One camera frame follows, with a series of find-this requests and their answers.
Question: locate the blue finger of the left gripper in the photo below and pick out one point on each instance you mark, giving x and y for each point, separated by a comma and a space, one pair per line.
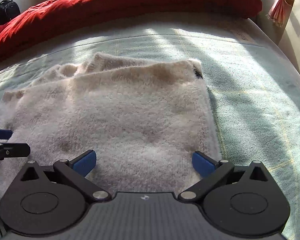
12, 149

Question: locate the white fuzzy knit sweater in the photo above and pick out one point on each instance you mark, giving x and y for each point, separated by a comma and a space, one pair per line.
143, 118

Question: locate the black bag on wall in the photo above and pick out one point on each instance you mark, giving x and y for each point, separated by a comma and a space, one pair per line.
8, 11

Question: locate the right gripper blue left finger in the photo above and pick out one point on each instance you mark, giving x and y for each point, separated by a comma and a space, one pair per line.
43, 200

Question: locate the red duvet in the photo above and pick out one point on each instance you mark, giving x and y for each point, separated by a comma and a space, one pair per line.
56, 17

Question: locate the green plaid bed sheet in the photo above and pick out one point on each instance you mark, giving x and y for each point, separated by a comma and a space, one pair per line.
254, 90

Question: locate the orange tasselled curtain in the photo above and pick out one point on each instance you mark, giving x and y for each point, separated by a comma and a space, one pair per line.
279, 12

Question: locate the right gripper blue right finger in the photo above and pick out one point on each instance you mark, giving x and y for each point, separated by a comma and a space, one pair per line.
237, 200

